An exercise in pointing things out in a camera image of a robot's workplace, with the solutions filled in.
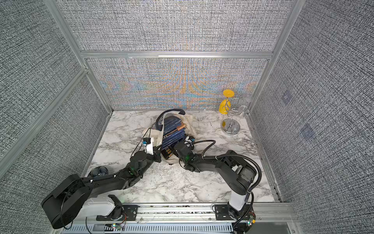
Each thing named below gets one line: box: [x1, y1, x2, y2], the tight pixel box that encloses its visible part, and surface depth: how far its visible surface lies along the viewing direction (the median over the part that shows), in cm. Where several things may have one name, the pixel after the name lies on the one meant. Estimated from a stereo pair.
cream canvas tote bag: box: [143, 108, 198, 164], surface depth 89 cm
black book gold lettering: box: [161, 146, 173, 160], surface depth 93 cm
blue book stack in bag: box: [161, 115, 187, 150], surface depth 96 cm
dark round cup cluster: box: [87, 165, 110, 178], surface depth 85 cm
